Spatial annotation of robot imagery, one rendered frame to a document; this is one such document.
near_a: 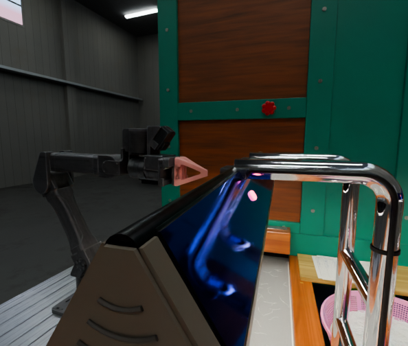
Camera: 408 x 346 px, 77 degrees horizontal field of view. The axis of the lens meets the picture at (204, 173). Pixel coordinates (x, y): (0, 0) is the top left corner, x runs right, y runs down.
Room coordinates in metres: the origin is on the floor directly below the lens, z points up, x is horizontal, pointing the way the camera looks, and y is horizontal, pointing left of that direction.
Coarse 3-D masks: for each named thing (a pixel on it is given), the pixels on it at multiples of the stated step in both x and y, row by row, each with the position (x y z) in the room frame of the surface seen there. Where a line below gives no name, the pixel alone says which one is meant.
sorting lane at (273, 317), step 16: (272, 272) 0.74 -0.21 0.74; (288, 272) 0.73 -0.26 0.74; (272, 288) 0.65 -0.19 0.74; (288, 288) 0.65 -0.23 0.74; (256, 304) 0.58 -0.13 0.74; (272, 304) 0.58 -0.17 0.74; (288, 304) 0.58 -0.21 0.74; (256, 320) 0.53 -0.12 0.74; (272, 320) 0.53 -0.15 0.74; (288, 320) 0.53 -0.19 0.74; (256, 336) 0.48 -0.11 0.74; (272, 336) 0.48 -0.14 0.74; (288, 336) 0.48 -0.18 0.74
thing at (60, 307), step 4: (76, 280) 0.71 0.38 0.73; (80, 280) 0.70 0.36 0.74; (76, 284) 0.71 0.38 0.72; (76, 288) 0.71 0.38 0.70; (72, 296) 0.71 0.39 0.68; (64, 300) 0.69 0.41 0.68; (68, 300) 0.69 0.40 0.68; (56, 304) 0.67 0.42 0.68; (60, 304) 0.67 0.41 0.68; (64, 304) 0.67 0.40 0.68; (68, 304) 0.67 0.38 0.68; (52, 308) 0.65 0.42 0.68; (56, 308) 0.66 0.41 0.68; (60, 308) 0.65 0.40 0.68; (64, 308) 0.65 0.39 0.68; (52, 312) 0.65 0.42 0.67; (56, 312) 0.64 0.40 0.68; (60, 312) 0.63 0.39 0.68
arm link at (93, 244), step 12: (60, 180) 0.76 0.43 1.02; (48, 192) 0.73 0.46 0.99; (60, 192) 0.74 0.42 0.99; (72, 192) 0.77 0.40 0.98; (60, 204) 0.73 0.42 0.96; (72, 204) 0.75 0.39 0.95; (60, 216) 0.73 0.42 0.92; (72, 216) 0.72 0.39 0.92; (72, 228) 0.71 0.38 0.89; (84, 228) 0.73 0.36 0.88; (72, 240) 0.71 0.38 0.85; (84, 240) 0.71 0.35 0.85; (96, 240) 0.74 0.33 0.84; (72, 252) 0.70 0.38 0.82; (84, 252) 0.69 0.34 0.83; (96, 252) 0.72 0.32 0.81
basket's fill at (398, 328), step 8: (352, 312) 0.57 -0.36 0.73; (360, 312) 0.57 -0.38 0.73; (352, 320) 0.53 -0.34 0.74; (360, 320) 0.54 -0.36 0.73; (392, 320) 0.54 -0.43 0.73; (352, 328) 0.51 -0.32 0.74; (360, 328) 0.51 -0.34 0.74; (392, 328) 0.52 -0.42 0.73; (400, 328) 0.52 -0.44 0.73; (360, 336) 0.49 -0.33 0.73; (392, 336) 0.49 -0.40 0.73; (400, 336) 0.48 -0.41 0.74; (360, 344) 0.46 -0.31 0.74; (392, 344) 0.47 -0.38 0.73; (400, 344) 0.47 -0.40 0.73
